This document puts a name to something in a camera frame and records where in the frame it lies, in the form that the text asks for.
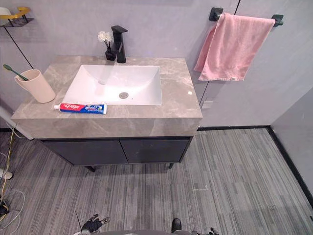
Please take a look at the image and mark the black wire wall shelf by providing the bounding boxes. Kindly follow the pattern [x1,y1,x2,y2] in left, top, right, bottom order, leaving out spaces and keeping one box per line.
[0,17,35,28]

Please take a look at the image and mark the black faucet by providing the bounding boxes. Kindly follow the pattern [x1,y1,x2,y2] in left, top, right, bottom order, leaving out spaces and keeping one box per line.
[111,25,129,64]

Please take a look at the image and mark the diffuser reeds with white flower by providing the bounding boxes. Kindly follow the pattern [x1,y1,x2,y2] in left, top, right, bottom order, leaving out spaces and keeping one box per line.
[97,31,113,51]

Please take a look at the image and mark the dark vanity cabinet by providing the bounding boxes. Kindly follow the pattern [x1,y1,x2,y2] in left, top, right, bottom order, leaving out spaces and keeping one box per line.
[39,135,194,173]

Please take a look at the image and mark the thin black antenna wire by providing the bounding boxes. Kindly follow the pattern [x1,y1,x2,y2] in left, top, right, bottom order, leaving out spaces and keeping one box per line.
[74,210,83,235]

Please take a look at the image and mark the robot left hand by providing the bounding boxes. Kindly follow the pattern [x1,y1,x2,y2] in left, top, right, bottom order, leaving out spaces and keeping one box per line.
[82,214,111,232]

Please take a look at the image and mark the grey robot torso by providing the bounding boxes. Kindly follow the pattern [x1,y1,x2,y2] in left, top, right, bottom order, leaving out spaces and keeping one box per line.
[97,229,194,235]

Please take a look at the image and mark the red blue toothpaste tube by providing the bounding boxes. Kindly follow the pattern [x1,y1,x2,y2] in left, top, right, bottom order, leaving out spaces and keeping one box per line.
[54,102,108,115]

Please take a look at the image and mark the black towel bar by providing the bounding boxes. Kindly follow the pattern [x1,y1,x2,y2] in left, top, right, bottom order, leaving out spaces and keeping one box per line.
[209,7,284,27]

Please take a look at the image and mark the black diffuser bottle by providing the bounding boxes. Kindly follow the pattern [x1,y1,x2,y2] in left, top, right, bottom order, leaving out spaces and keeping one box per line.
[105,47,116,61]

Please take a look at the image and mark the yellow curved holder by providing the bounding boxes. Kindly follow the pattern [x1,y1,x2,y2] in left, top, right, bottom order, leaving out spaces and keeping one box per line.
[0,6,32,20]

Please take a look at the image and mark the white cable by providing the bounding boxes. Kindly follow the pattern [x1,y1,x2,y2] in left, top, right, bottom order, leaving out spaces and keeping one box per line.
[0,188,26,232]

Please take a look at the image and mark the yellow cable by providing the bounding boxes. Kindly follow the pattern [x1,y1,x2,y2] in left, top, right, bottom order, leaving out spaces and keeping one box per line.
[0,123,17,204]

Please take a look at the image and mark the white bowl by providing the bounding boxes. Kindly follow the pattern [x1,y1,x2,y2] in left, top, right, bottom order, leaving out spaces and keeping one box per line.
[0,6,10,25]

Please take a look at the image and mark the white rectangular sink basin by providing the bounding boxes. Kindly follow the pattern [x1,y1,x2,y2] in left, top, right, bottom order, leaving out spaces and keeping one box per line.
[63,64,163,106]

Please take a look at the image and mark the pink towel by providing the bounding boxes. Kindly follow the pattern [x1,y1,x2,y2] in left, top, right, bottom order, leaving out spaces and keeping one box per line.
[193,12,276,82]

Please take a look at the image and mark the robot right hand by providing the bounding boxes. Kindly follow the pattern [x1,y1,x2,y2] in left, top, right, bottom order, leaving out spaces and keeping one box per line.
[192,227,221,235]

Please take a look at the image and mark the green toothbrush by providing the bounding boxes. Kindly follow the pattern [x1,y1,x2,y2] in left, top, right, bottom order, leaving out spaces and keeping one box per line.
[2,64,29,81]

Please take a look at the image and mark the pale pink handled cup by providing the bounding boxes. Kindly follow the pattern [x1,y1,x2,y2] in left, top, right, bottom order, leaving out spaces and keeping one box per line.
[14,69,56,104]

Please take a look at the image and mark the dark cabinet door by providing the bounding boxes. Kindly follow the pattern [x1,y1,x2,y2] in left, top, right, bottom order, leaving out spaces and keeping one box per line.
[119,138,191,164]
[42,139,129,166]

